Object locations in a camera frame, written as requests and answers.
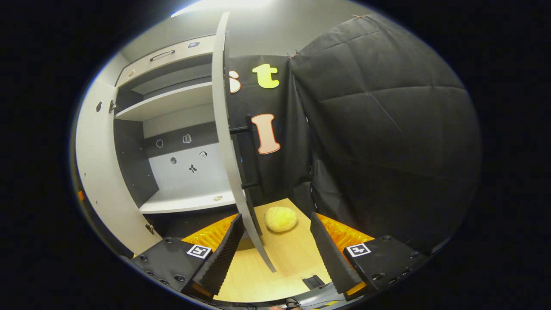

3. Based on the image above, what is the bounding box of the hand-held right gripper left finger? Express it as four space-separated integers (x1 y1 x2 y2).
131 213 245 300

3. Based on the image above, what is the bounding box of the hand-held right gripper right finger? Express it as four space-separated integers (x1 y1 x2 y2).
310 212 429 302

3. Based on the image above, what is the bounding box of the grey double-door shoe cabinet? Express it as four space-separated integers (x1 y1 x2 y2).
113 34 241 240

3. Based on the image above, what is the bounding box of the black backdrop cloth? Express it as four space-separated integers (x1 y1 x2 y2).
226 15 482 255

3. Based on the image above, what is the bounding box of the yellow plush ball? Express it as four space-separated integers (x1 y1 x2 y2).
264 206 298 233

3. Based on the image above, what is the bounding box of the grey cabinet door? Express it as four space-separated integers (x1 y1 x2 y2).
211 12 277 273
75 80 163 255

